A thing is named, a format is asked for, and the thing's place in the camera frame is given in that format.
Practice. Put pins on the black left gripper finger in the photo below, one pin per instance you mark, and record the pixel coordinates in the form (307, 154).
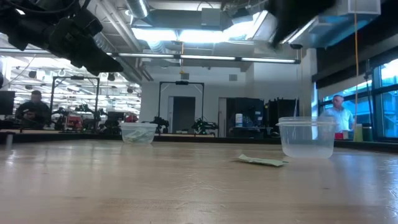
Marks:
(99, 63)

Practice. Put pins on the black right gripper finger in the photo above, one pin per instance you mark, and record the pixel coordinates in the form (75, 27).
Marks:
(281, 34)

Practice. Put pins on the green sweetener packet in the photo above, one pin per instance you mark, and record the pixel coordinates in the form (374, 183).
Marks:
(261, 160)

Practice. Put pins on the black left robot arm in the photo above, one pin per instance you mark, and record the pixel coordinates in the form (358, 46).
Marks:
(21, 28)

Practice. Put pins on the black background robot arm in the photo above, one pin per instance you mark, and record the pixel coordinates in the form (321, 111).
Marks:
(161, 123)

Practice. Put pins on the long ceiling light fixture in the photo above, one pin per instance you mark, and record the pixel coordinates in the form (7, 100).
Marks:
(267, 59)

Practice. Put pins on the red object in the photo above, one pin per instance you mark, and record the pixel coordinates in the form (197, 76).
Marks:
(131, 118)

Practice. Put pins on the black cabinet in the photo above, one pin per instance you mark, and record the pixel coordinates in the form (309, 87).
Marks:
(248, 109)
(283, 107)

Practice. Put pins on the person in dark top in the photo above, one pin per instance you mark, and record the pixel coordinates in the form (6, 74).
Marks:
(33, 112)

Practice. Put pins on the small clear plastic bin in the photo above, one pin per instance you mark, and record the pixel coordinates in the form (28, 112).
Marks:
(138, 135)

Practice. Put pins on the black computer monitor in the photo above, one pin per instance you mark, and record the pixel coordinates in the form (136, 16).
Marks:
(7, 102)

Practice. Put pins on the white canister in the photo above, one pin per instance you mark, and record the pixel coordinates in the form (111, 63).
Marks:
(238, 120)

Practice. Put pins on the grey door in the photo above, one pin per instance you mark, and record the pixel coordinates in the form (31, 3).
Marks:
(183, 115)

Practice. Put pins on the person in light top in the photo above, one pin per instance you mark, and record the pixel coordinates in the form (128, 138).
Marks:
(341, 116)

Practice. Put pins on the large clear plastic bin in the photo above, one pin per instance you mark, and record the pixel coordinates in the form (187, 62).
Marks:
(308, 140)

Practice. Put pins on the red box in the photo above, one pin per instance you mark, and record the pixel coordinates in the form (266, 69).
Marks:
(339, 136)

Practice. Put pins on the background robot with green lights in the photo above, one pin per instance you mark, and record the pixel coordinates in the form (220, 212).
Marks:
(203, 126)

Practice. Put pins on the yellow-green cup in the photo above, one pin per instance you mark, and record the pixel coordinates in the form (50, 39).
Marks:
(359, 133)

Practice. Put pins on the dark green cup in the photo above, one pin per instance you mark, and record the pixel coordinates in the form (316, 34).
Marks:
(367, 133)

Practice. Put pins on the ceiling security camera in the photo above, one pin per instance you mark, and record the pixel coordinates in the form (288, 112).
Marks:
(296, 46)

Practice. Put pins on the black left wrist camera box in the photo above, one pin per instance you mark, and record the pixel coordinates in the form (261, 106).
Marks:
(88, 23)

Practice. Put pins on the black metal frame stand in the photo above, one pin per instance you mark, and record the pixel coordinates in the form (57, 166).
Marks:
(182, 82)
(52, 99)

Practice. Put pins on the silver ceiling duct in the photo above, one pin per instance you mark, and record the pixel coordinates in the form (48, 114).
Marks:
(138, 7)

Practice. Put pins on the grey metal post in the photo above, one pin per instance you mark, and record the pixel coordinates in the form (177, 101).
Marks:
(9, 141)

